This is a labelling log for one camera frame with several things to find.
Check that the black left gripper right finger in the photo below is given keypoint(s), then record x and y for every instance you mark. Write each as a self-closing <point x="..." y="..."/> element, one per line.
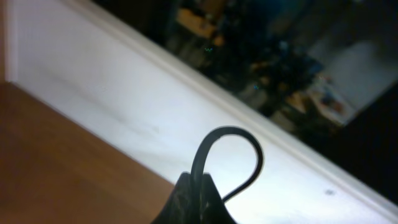
<point x="212" y="208"/>

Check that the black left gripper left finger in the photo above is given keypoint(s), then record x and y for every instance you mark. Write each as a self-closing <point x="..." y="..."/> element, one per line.
<point x="178" y="208"/>

